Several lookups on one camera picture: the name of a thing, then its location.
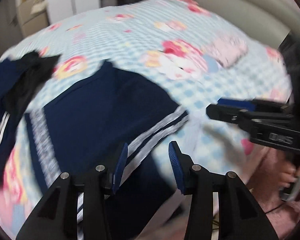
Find navy striped shorts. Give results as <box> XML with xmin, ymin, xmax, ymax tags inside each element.
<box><xmin>25</xmin><ymin>61</ymin><xmax>189</xmax><ymax>239</ymax></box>

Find right hand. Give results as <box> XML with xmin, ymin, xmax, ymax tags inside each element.
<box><xmin>278</xmin><ymin>159</ymin><xmax>300</xmax><ymax>188</ymax></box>

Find pink fluffy robe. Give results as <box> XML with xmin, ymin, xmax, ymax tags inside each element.
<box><xmin>242</xmin><ymin>145</ymin><xmax>300</xmax><ymax>239</ymax></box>

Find blue checkered cartoon blanket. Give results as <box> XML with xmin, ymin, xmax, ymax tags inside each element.
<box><xmin>0</xmin><ymin>0</ymin><xmax>291</xmax><ymax>239</ymax></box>

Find folded pink cartoon garment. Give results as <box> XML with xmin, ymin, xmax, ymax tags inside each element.
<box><xmin>201</xmin><ymin>35</ymin><xmax>248</xmax><ymax>68</ymax></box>

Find grey padded headboard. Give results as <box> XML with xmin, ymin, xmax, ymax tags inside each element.
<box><xmin>196</xmin><ymin>0</ymin><xmax>300</xmax><ymax>48</ymax></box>

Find navy striped jacket pile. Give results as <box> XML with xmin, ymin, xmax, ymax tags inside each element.
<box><xmin>0</xmin><ymin>59</ymin><xmax>30</xmax><ymax>186</ymax></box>

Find black garment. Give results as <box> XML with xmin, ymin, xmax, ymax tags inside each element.
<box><xmin>4</xmin><ymin>51</ymin><xmax>61</xmax><ymax>118</ymax></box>

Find beige cardboard boxes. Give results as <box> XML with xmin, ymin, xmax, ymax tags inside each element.
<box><xmin>16</xmin><ymin>0</ymin><xmax>49</xmax><ymax>38</ymax></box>

